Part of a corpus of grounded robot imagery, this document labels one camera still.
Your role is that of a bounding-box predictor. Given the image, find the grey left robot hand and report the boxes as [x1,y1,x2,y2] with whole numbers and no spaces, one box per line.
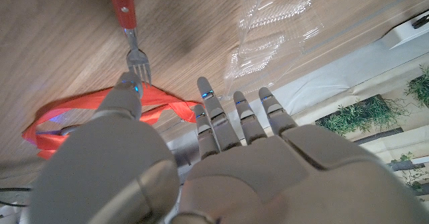
[28,71,429,224]

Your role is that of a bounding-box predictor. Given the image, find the red-handled metal fork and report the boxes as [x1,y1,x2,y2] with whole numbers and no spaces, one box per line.
[105,0,154,87]

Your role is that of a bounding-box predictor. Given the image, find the clear plastic clamshell container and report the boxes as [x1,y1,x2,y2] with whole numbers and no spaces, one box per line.
[223,0,328,94]

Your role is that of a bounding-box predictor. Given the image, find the printed garden backdrop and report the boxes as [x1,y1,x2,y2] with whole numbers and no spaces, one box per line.
[167,38,429,205]

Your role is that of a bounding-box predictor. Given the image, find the white power strip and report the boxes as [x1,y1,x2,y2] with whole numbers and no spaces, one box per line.
[381,11,429,50]

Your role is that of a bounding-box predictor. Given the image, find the red fabric strap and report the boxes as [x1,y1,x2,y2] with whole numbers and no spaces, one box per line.
[21,82,202,160]

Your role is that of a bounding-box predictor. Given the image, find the thick black cable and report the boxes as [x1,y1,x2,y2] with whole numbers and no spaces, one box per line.
[0,186,33,207]

